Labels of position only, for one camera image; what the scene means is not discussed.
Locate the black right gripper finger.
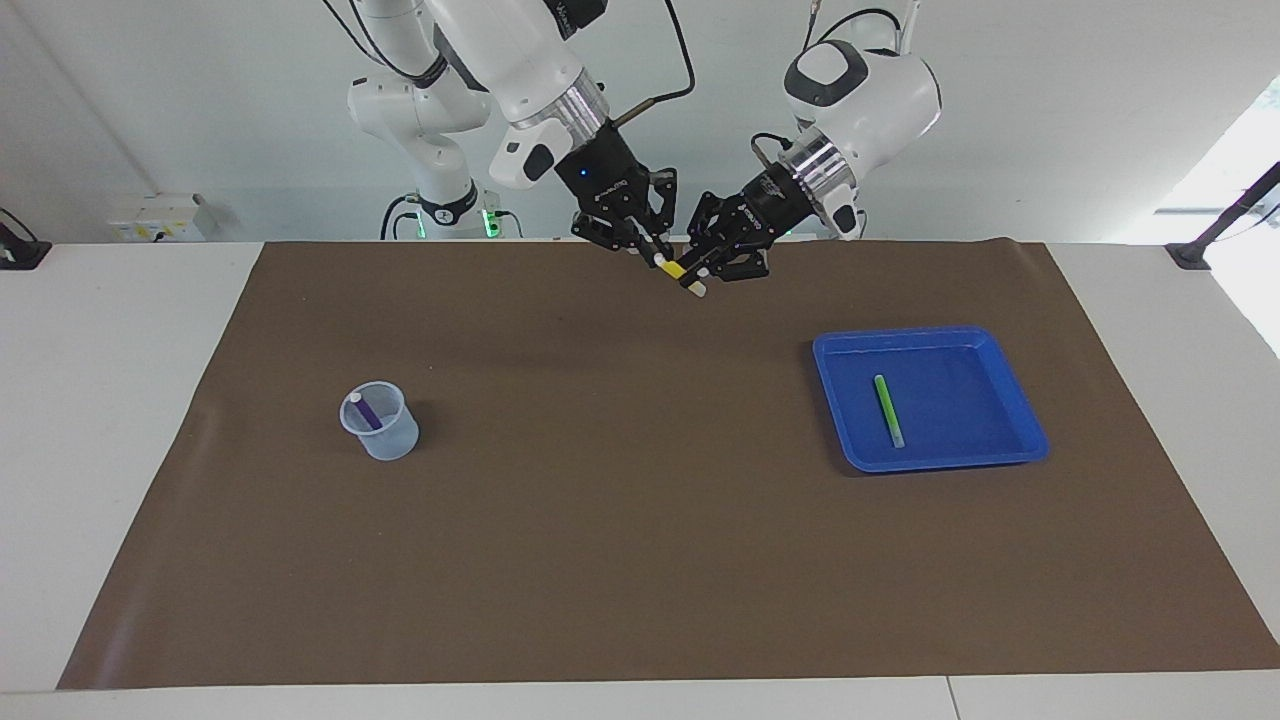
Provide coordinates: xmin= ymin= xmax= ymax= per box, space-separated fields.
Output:
xmin=572 ymin=205 xmax=666 ymax=259
xmin=645 ymin=168 xmax=681 ymax=251

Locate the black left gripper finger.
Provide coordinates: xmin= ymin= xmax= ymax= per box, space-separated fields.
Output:
xmin=705 ymin=240 xmax=771 ymax=284
xmin=683 ymin=195 xmax=746 ymax=273

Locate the yellow pen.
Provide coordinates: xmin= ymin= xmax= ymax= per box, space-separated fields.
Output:
xmin=655 ymin=255 xmax=708 ymax=298

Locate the green pen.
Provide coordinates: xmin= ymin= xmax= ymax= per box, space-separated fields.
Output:
xmin=873 ymin=375 xmax=906 ymax=449

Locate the blue plastic tray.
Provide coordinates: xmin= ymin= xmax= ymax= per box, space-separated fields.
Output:
xmin=812 ymin=326 xmax=1051 ymax=474

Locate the translucent plastic cup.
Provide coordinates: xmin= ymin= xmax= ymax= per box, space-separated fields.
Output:
xmin=339 ymin=380 xmax=421 ymax=462

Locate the brown table mat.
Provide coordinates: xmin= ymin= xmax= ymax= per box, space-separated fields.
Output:
xmin=57 ymin=238 xmax=1280 ymax=691

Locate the white socket box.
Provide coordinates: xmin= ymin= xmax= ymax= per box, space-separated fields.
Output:
xmin=108 ymin=193 xmax=216 ymax=243

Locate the black table clamp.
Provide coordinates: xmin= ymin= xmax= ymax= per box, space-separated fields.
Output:
xmin=0 ymin=208 xmax=53 ymax=271

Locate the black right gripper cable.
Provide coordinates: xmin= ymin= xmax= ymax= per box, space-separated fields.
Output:
xmin=610 ymin=0 xmax=696 ymax=129

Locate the black base cable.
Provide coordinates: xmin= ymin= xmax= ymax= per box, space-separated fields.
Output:
xmin=380 ymin=195 xmax=421 ymax=241

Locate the black camera stand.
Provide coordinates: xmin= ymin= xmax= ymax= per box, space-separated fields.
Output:
xmin=1165 ymin=160 xmax=1280 ymax=271

